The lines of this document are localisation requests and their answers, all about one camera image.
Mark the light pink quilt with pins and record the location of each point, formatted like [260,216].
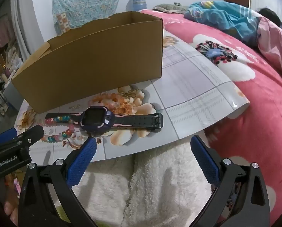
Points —
[275,45]

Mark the brown cardboard box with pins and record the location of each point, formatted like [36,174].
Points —
[96,59]

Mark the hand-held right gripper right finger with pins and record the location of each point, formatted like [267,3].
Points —
[204,160]

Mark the pink floral blanket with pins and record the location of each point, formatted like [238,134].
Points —
[249,134]

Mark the floral checked table cover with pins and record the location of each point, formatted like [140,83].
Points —
[190,92]

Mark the purple and black smartwatch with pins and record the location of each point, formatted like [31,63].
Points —
[93,120]

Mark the grey patterned cloth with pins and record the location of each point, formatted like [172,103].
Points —
[169,7]

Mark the hanging pink garment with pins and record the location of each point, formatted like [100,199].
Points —
[1,33]

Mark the white fleece blanket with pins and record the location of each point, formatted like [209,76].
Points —
[155,182]

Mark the blue printed quilt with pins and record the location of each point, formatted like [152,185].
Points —
[226,19]

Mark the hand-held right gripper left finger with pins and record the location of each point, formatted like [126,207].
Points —
[84,163]

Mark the teal floral wall cloth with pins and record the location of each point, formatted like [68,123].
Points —
[84,2]

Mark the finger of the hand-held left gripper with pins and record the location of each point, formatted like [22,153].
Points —
[31,134]
[4,136]

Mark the blue water bottle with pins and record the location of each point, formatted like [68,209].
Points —
[138,2]

